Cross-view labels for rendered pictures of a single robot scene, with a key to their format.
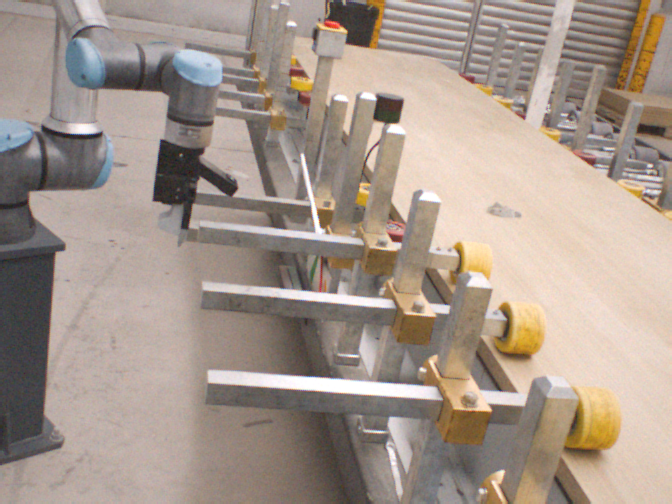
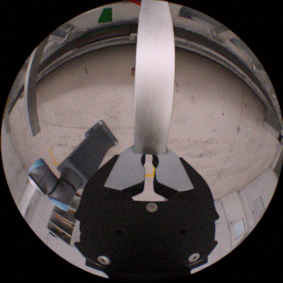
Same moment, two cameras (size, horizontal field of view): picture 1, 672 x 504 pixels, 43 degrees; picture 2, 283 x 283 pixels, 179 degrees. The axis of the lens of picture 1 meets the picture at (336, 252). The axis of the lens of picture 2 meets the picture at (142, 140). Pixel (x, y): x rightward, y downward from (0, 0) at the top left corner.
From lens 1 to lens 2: 1.73 m
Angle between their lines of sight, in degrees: 77
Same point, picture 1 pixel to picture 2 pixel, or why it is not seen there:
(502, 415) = not seen: outside the picture
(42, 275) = (77, 156)
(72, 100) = (35, 199)
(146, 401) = (80, 101)
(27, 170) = (60, 191)
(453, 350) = not seen: outside the picture
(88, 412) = (87, 116)
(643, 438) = not seen: outside the picture
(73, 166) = (46, 178)
